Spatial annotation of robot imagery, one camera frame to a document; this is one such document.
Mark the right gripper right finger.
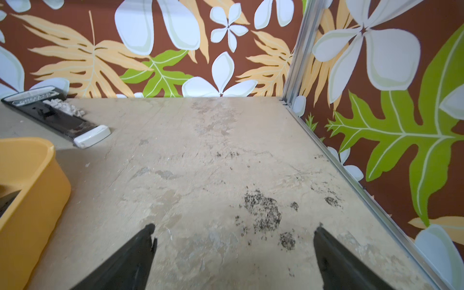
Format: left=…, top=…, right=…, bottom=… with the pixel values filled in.
left=313, top=226, right=392, bottom=290

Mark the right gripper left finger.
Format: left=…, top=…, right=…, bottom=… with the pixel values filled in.
left=73, top=224, right=157, bottom=290

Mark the yellow plastic storage box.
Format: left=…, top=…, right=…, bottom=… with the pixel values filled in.
left=1, top=137, right=71, bottom=290

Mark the black lint roller stick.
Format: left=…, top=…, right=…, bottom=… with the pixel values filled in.
left=2, top=86, right=111, bottom=149

